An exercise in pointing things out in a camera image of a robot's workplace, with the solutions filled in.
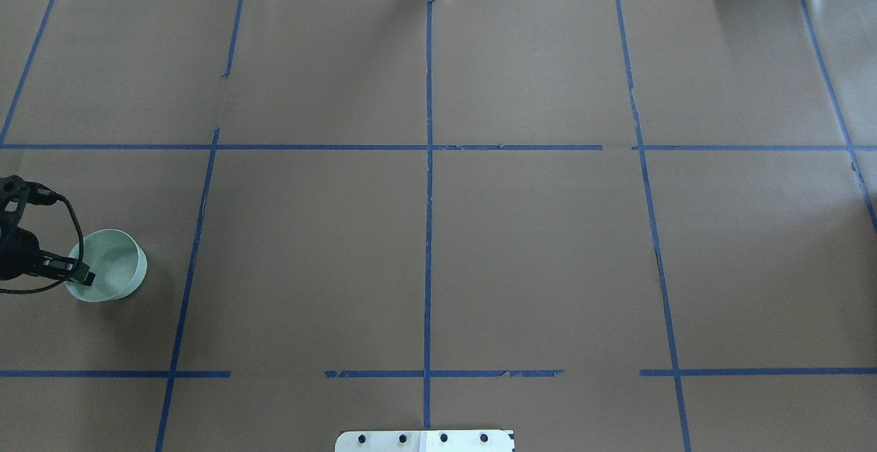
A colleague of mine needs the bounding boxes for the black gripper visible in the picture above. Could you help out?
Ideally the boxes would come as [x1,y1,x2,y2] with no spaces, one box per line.
[1,227,96,286]

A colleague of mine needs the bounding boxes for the light green bowl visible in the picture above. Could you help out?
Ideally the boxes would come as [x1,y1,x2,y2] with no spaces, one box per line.
[65,229,148,303]

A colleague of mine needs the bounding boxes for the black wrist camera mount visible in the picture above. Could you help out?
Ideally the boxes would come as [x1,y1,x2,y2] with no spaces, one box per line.
[1,175,61,231]

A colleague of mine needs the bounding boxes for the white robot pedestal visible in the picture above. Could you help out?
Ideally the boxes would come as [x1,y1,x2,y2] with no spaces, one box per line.
[334,429,516,451]

